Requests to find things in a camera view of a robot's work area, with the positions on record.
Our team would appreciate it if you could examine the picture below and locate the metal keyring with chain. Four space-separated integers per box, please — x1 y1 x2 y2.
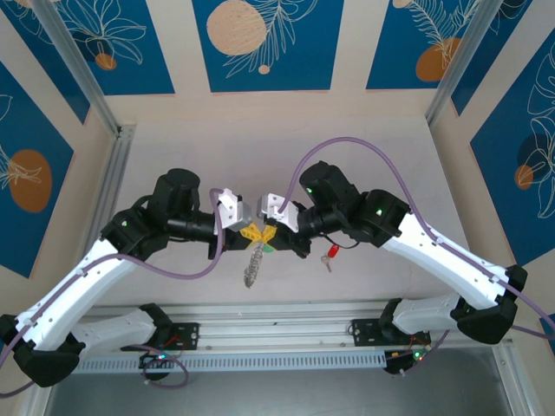
241 236 272 290

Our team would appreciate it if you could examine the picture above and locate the red-capped key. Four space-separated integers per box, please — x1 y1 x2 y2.
319 244 343 273

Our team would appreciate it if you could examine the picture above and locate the left controller circuit board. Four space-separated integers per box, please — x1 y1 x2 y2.
138 350 179 369

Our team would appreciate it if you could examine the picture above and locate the controller circuit board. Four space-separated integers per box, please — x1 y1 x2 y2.
138 350 179 369
383 348 434 376

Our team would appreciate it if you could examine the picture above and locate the grey metal sheet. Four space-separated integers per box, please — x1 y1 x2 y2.
42 370 511 416

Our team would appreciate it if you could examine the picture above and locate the right controller circuit board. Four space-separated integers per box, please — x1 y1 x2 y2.
383 348 434 376

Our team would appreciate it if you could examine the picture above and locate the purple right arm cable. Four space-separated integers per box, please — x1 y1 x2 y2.
279 136 555 377

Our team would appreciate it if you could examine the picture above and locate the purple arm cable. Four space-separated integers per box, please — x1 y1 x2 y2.
279 136 555 377
0 186 226 398

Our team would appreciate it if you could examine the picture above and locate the aluminium side rail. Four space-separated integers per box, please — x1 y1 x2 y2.
97 124 136 218

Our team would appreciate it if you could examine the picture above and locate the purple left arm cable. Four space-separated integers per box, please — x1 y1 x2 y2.
0 186 226 398

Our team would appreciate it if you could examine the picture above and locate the aluminium frame rail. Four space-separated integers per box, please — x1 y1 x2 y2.
84 301 513 354

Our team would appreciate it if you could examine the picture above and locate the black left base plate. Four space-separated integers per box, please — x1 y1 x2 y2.
120 322 201 353

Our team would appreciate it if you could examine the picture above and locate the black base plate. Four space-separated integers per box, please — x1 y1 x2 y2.
346 318 433 348
120 322 201 353

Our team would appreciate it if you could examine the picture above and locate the white slotted cable duct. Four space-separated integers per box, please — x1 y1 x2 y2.
77 350 388 374

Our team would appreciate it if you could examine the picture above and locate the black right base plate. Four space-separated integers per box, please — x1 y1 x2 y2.
346 318 433 348

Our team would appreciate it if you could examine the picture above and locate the aluminium corner post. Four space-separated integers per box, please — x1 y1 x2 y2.
32 0 121 140
424 0 500 127

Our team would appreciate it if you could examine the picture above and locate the aluminium frame bar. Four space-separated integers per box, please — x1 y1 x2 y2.
492 346 524 416
23 380 60 416

